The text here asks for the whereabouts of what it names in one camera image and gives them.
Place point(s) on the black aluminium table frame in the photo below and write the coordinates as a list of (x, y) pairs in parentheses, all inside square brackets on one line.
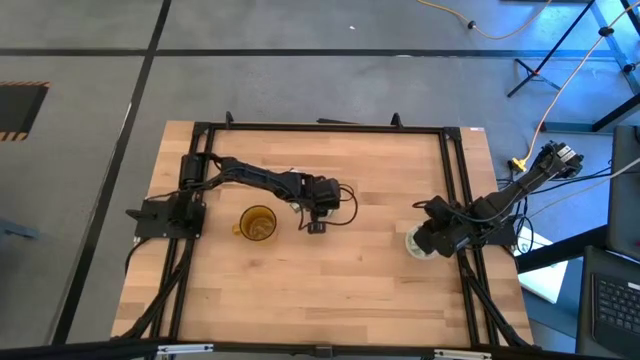
[(325, 128)]

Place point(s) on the black hazard-striped floor hatch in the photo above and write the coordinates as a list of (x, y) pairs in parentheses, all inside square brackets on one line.
[(17, 110)]

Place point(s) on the yellow speckled ceramic mug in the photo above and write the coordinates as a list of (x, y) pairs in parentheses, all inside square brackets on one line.
[(250, 214)]

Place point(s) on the black tripod stand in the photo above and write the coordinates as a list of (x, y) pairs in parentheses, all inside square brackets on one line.
[(620, 111)]

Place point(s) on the black crossbar with silver brackets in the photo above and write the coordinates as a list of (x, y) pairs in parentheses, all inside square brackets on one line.
[(320, 351)]

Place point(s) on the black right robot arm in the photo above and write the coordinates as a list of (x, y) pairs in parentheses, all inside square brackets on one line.
[(505, 197)]

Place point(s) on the blue object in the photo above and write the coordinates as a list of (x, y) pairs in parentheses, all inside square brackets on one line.
[(15, 230)]

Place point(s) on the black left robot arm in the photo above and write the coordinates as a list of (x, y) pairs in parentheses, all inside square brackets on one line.
[(250, 175)]

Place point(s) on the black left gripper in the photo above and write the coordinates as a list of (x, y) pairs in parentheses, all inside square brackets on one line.
[(325, 192)]

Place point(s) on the white board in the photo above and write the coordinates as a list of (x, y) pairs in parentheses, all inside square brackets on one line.
[(545, 280)]

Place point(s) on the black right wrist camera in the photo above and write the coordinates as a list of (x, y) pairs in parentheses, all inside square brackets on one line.
[(436, 207)]

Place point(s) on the black laptop keyboard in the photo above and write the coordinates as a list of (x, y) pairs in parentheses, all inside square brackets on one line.
[(617, 305)]

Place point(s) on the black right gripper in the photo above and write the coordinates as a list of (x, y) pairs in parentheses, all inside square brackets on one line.
[(445, 240)]

